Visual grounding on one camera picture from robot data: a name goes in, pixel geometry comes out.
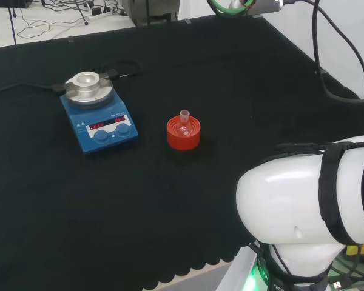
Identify black bench cloth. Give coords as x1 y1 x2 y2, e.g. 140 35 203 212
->
0 13 364 291

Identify grey metal cabinet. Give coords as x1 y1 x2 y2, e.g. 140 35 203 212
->
121 0 180 28

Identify black heater power cable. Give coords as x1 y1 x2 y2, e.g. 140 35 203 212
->
0 81 66 95

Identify yellow stop button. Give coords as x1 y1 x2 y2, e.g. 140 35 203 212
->
346 244 364 256

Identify black looped heater probe cable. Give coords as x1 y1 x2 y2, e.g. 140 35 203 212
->
99 61 144 81

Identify clear glass round-bottom flask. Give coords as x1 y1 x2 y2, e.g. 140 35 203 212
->
175 109 192 137

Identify black box on floor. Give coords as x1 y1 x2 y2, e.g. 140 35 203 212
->
0 0 33 10

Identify blue-base heater with steel plate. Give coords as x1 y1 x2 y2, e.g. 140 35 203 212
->
59 71 140 156

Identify white power strip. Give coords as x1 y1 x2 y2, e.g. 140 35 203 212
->
87 10 113 21

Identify blue thin pole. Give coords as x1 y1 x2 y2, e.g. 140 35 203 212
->
8 0 18 46

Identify orange ribbed flask ring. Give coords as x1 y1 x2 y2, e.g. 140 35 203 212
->
166 115 201 152

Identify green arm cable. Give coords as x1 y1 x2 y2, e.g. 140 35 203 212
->
207 0 253 17

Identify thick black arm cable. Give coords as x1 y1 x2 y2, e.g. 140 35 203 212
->
286 0 364 104

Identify black tripod leg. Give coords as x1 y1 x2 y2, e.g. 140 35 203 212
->
73 0 90 27

